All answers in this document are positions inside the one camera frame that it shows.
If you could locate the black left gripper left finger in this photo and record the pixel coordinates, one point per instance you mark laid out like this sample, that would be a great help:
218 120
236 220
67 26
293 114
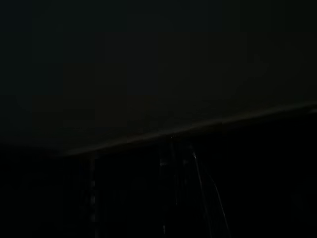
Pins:
91 198

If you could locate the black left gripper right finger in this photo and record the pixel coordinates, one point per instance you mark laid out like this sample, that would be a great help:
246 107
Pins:
210 210

